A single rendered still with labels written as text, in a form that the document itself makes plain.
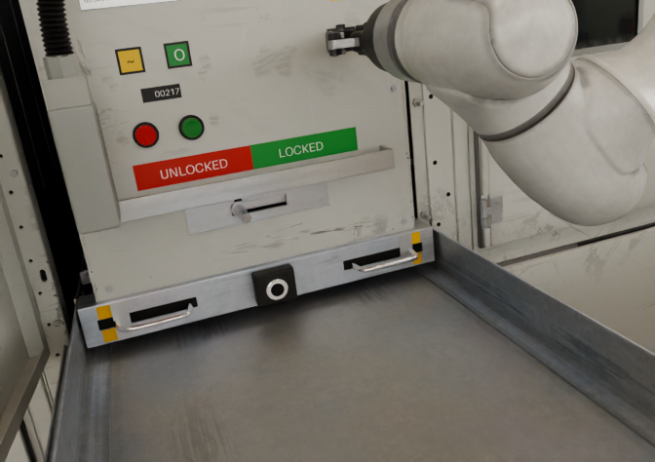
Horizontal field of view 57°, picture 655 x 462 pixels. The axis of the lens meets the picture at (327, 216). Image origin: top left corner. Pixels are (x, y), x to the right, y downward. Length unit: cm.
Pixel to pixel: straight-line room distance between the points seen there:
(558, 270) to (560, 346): 45
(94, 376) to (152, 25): 46
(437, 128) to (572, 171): 47
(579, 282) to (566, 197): 67
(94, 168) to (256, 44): 28
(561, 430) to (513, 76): 36
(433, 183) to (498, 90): 56
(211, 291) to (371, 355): 25
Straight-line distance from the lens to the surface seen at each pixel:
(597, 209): 61
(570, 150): 56
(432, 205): 104
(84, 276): 103
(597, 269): 127
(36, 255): 93
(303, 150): 87
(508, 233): 112
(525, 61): 47
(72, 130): 72
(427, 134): 101
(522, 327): 83
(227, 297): 90
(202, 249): 88
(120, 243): 86
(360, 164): 86
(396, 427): 67
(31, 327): 97
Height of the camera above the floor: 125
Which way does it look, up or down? 18 degrees down
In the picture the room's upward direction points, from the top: 7 degrees counter-clockwise
